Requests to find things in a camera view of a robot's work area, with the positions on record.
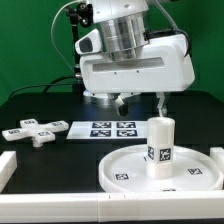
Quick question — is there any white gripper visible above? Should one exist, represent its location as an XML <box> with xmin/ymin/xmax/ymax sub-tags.
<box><xmin>80</xmin><ymin>34</ymin><xmax>195</xmax><ymax>117</ymax></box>

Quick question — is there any white round table top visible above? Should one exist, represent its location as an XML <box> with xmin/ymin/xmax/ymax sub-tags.
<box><xmin>98</xmin><ymin>144</ymin><xmax>224</xmax><ymax>192</ymax></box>

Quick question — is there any white cross-shaped table base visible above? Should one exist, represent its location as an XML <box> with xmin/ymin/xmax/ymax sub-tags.
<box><xmin>2</xmin><ymin>119</ymin><xmax>69</xmax><ymax>148</ymax></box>

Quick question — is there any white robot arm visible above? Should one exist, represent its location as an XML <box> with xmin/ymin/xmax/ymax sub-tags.
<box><xmin>75</xmin><ymin>0</ymin><xmax>195</xmax><ymax>116</ymax></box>

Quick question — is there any white marker sheet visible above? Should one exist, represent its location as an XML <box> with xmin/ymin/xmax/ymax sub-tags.
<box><xmin>67</xmin><ymin>121</ymin><xmax>147</xmax><ymax>140</ymax></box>

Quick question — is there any white right fence block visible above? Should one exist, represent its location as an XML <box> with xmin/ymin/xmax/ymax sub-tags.
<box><xmin>210</xmin><ymin>147</ymin><xmax>224</xmax><ymax>177</ymax></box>

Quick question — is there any white fence block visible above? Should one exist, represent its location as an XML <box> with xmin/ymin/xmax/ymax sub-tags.
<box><xmin>0</xmin><ymin>151</ymin><xmax>17</xmax><ymax>193</ymax></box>
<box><xmin>210</xmin><ymin>147</ymin><xmax>224</xmax><ymax>177</ymax></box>

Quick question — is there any white front fence bar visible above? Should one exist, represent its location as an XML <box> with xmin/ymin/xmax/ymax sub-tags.
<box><xmin>0</xmin><ymin>190</ymin><xmax>224</xmax><ymax>223</ymax></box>

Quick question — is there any white left fence block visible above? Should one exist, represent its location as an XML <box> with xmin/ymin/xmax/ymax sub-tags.
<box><xmin>0</xmin><ymin>151</ymin><xmax>17</xmax><ymax>193</ymax></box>

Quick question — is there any grey curved cable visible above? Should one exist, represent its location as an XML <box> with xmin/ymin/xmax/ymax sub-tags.
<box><xmin>50</xmin><ymin>0</ymin><xmax>81</xmax><ymax>75</ymax></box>

